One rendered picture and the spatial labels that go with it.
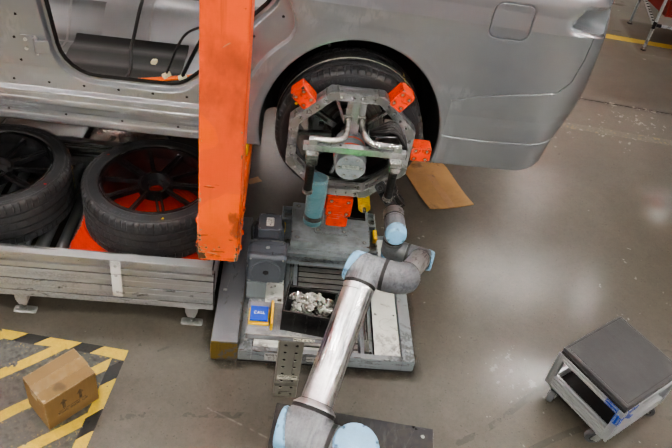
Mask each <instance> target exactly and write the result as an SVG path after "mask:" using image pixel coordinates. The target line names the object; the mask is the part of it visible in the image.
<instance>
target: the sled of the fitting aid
mask: <svg viewBox="0 0 672 448"><path fill-rule="evenodd" d="M292 207H293V206H284V205H283V211H282V219H283V221H284V223H285V231H284V232H285V236H284V242H286V244H287V246H288V252H287V263H288V264H300V265H311V266H323V267H335V268H344V266H345V264H346V261H347V260H348V258H349V256H350V255H351V254H352V253H353V252H345V251H334V250H322V249H311V248H299V247H291V246H290V242H291V224H292ZM368 223H369V236H370V251H369V253H370V254H373V255H377V256H378V247H377V232H376V224H375V214H370V213H368Z"/></svg>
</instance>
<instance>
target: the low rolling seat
mask: <svg viewBox="0 0 672 448"><path fill-rule="evenodd" d="M545 381H546V382H548V384H549V385H550V386H551V388H550V390H549V391H548V392H547V398H546V399H547V400H546V401H548V402H551V401H552V400H553V398H554V399H555V398H556V397H557V396H556V395H557V394H558V395H559V396H560V397H561V398H562V399H563V400H564V401H565V402H566V403H567V404H568V405H569V406H570V407H571V408H572V409H573V410H574V411H575V412H576V413H577V414H578V415H579V416H580V417H581V418H582V419H583V420H584V421H585V422H586V423H587V425H588V426H589V427H590V428H591V429H588V430H586V431H585V432H584V438H585V440H586V441H588V442H590V443H597V442H599V441H601V440H602V439H603V441H604V442H606V441H607V440H609V439H611V438H612V437H613V436H615V435H616V434H618V433H619V432H621V431H622V430H623V429H625V428H626V427H628V426H629V425H631V424H632V423H633V422H635V421H636V420H638V419H639V418H640V417H642V416H646V417H650V416H653V415H654V414H655V407H656V406H658V405H659V404H660V403H661V402H662V401H663V400H664V398H665V397H666V396H667V394H668V393H669V392H670V390H671V389H672V360H671V359H670V358H669V357H667V356H666V355H665V354H664V353H663V352H662V351H660V350H659V349H658V348H657V347H656V346H655V345H654V344H652V343H651V342H650V341H649V340H648V339H647V338H645V337H644V336H643V335H642V334H641V333H640V332H639V331H637V330H636V329H635V328H634V327H633V326H632V325H631V324H629V323H628V322H627V321H626V320H625V319H624V318H622V317H621V316H619V317H617V318H615V319H614V320H612V321H610V322H608V323H606V324H605V325H603V326H601V327H599V328H598V329H596V330H594V331H592V332H590V333H589V334H587V335H585V336H583V337H582V338H580V339H578V340H576V341H575V342H573V343H571V344H569V345H567V346H566V347H564V349H563V350H562V351H561V352H559V354H558V356H557V358H556V360H555V362H554V363H553V365H552V367H551V369H550V371H549V372H548V374H547V376H546V378H545ZM548 393H549V394H548ZM556 393H557V394H556Z"/></svg>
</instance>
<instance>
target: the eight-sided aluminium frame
mask: <svg viewBox="0 0 672 448"><path fill-rule="evenodd" d="M352 91H353V92H352ZM373 99H374V100H373ZM335 100H337V101H346V102H348V101H352V102H355V103H367V104H374V105H380V106H381V107H382V108H383V109H384V110H385V111H386V113H387V114H388V115H389V116H390V117H391V119H392V120H393V121H396V122H397V123H398V124H399V125H400V127H401V129H402V131H403V134H404V135H406V141H407V147H408V148H407V158H406V160H402V168H401V172H400V174H398V175H397V179H398V178H401V177H402V176H403V175H405V173H406V170H407V165H408V161H409V157H410V153H411V149H412V145H413V141H414V139H415V128H414V125H413V124H412V122H411V121H410V120H409V119H408V118H407V116H406V115H405V114H404V113H403V111H401V112H400V113H399V112H398V111H397V110H396V109H395V108H394V107H392V106H391V105H390V104H389V103H390V97H389V94H388V93H387V92H386V91H385V90H380V89H370V88H361V87H352V86H343V85H339V84H338V85H334V84H332V85H330V86H329V87H326V89H324V90H323V91H321V92H320V93H318V94H317V101H316V102H315V103H314V104H312V105H311V106H309V107H308V108H306V109H305V110H304V109H303V108H302V107H301V106H299V107H298V108H295V109H294V110H293V111H292V112H290V117H289V130H288V139H287V148H286V155H285V158H286V159H285V163H286V164H287V165H288V166H289V167H291V168H292V169H293V170H294V171H295V172H296V173H297V174H298V175H299V176H300V177H301V178H302V179H303V180H304V179H305V171H306V164H305V162H304V161H303V160H302V159H301V158H300V157H299V156H298V155H297V154H296V144H297V136H298V127H299V124H300V123H301V122H303V121H304V120H306V119H307V118H309V117H310V116H312V115H313V114H315V113H316V112H318V111H319V110H321V109H322V108H324V107H325V106H327V105H328V104H330V103H331V102H333V101H335ZM388 175H389V172H388V168H386V169H385V170H383V171H381V172H380V173H378V174H376V175H375V176H373V177H371V178H370V179H368V180H366V181H365V182H363V183H357V182H347V181H336V180H329V182H328V188H327V194H330V195H340V196H350V197H358V198H366V197H367V196H370V195H371V194H372V193H374V192H376V189H375V185H376V184H378V183H379V182H381V181H383V182H384V183H385V184H386V183H387V179H388Z"/></svg>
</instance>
